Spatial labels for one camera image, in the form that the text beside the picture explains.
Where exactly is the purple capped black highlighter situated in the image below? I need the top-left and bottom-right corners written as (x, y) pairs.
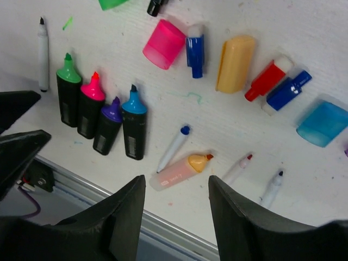
top-left (93, 97), bottom-right (122, 156)

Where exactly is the pink highlighter cap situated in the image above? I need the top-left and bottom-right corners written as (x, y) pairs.
top-left (142, 19), bottom-right (186, 70)

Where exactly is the black thin marker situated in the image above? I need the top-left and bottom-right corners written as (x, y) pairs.
top-left (260, 170), bottom-right (284, 209)

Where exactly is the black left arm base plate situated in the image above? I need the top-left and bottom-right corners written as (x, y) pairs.
top-left (22, 160), bottom-right (55, 192)

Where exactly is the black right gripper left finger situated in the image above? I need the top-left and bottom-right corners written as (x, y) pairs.
top-left (1, 175), bottom-right (146, 260)

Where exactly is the aluminium front rail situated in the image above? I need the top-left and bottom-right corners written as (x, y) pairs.
top-left (36, 156), bottom-right (220, 260)

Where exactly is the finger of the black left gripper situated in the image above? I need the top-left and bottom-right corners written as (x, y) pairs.
top-left (1, 130), bottom-right (51, 200)
top-left (0, 90), bottom-right (41, 134)

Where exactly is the red marker cap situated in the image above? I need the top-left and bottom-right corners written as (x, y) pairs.
top-left (245, 54), bottom-right (294, 102)

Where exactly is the green highlighter cap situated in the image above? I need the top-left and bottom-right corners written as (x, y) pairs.
top-left (98, 0), bottom-right (128, 11)

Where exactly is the blue highlighter black body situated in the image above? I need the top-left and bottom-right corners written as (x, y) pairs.
top-left (121, 84), bottom-right (147, 160)

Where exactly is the blue capped thin marker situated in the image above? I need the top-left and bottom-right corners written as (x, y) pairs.
top-left (157, 125), bottom-right (191, 173)
top-left (38, 17), bottom-right (49, 92)

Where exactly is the orange highlighter cap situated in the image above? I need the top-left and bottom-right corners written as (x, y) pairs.
top-left (215, 35), bottom-right (256, 94)

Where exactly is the light blue highlighter cap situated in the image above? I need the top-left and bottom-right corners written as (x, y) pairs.
top-left (296, 100), bottom-right (347, 148)

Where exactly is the orange highlighter pen body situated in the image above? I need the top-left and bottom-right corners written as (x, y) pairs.
top-left (150, 154), bottom-right (214, 191)

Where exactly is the green capped black highlighter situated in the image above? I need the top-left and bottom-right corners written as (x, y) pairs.
top-left (56, 53), bottom-right (83, 128)

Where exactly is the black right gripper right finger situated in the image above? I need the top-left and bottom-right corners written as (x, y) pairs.
top-left (208, 176), bottom-right (347, 260)

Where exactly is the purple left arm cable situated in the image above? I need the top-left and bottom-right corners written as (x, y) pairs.
top-left (16, 184), bottom-right (42, 220)

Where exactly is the red thin marker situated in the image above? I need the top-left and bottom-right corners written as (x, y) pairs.
top-left (222, 154), bottom-right (253, 186)

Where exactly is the black marker cap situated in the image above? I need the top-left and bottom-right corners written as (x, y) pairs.
top-left (147, 0), bottom-right (168, 17)

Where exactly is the pink capped black highlighter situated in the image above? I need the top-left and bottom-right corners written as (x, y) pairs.
top-left (77, 71), bottom-right (106, 139)

